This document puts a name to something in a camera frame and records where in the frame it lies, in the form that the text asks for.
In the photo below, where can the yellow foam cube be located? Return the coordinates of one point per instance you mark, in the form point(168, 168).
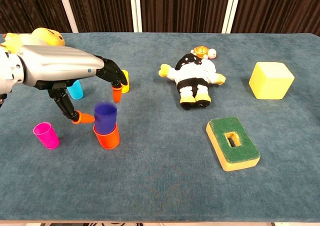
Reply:
point(271, 83)

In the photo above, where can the orange turtle toy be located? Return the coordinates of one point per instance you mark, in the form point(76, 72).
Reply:
point(201, 51)

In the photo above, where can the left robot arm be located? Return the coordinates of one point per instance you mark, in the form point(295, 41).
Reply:
point(10, 68)

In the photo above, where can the white partition post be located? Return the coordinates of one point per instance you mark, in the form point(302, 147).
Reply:
point(232, 8)
point(135, 8)
point(67, 8)

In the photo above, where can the teal table cloth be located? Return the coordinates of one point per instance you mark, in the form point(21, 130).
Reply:
point(160, 186)

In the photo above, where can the orange plastic cup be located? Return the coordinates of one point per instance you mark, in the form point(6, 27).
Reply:
point(107, 141)

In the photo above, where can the blue plastic cup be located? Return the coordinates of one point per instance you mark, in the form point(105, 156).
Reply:
point(76, 92)

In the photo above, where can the green yellow sponge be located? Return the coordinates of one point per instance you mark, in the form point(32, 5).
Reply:
point(240, 151)

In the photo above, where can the yellow plush animal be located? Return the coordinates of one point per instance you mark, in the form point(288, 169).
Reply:
point(47, 34)

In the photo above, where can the yellow plastic cup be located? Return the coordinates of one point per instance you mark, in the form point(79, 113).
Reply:
point(126, 89)

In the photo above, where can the pink plastic cup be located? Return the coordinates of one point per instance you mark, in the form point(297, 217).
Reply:
point(47, 138)

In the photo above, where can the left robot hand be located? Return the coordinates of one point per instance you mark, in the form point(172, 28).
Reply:
point(60, 63)

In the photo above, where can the black white plush doll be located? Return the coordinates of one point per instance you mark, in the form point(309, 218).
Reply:
point(192, 73)

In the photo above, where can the purple plastic cup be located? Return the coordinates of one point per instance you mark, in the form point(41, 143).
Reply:
point(105, 121)

